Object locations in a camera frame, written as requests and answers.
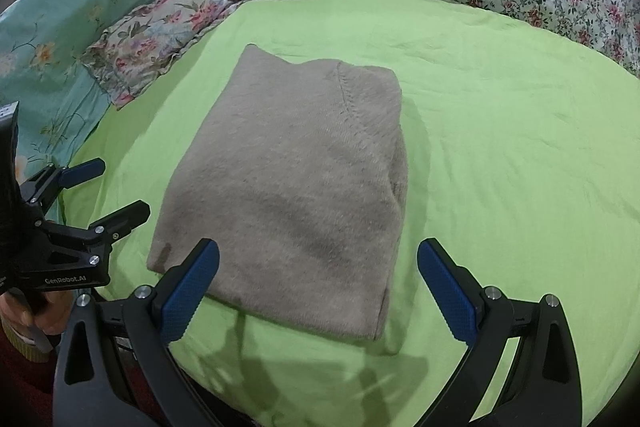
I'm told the floral ruffled pillow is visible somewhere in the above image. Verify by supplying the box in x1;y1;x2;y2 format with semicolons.
82;0;246;108

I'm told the person's left hand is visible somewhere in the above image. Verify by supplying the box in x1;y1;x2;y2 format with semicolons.
0;289;77;339

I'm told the person's left forearm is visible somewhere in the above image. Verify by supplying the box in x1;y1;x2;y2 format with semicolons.
0;324;68;427

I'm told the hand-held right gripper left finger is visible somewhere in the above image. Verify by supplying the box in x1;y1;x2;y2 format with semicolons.
52;237;246;427

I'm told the green bed sheet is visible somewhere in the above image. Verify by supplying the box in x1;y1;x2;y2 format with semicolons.
60;0;640;427

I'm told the beige knit sweater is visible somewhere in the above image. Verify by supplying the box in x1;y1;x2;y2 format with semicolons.
146;44;411;342

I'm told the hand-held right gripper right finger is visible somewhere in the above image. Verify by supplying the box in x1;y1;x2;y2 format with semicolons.
417;237;583;427

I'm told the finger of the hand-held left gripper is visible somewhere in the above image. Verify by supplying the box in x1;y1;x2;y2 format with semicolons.
22;158;107;208
89;200;152;254

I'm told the teal floral blanket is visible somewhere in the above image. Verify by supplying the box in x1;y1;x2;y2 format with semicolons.
0;0;201;188

